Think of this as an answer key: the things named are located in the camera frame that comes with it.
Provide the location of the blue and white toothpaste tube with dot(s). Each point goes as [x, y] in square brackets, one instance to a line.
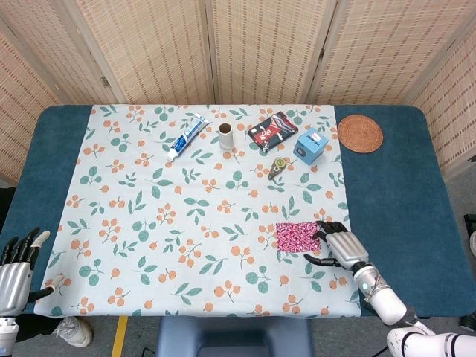
[184, 139]

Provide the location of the brass screen hinge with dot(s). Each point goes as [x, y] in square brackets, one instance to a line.
[106, 82]
[321, 52]

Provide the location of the round woven rattan coaster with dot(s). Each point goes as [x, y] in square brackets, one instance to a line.
[360, 133]

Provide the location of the blue speaker carton box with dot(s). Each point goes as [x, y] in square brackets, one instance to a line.
[310, 147]

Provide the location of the cardboard paper roll tube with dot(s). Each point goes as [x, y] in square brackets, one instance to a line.
[225, 142]

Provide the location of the olive correction tape dispenser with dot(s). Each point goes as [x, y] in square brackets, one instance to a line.
[278, 165]

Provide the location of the white sneaker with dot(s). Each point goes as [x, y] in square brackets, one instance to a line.
[74, 331]

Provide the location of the silver and black right robot hand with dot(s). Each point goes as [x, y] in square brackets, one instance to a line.
[346, 247]

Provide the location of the teal table cover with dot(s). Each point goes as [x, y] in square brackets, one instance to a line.
[390, 186]

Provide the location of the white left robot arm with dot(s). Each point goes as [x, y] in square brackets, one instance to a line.
[7, 334]

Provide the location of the dark floral patterned flat box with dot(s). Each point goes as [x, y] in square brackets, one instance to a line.
[271, 132]

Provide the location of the blue-grey robot torso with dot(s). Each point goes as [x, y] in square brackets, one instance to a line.
[234, 334]

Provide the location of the woven bamboo screen panel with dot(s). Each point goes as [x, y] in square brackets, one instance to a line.
[383, 48]
[260, 48]
[18, 111]
[453, 111]
[160, 48]
[56, 44]

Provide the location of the fruit and leaf print tablecloth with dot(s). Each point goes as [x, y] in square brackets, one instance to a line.
[208, 238]

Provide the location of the yellow floor tape strip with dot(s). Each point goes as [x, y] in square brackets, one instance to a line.
[119, 336]

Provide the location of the pink patterned card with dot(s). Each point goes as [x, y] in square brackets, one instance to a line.
[294, 238]

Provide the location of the silver and black left robot hand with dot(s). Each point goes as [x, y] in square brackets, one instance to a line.
[15, 286]

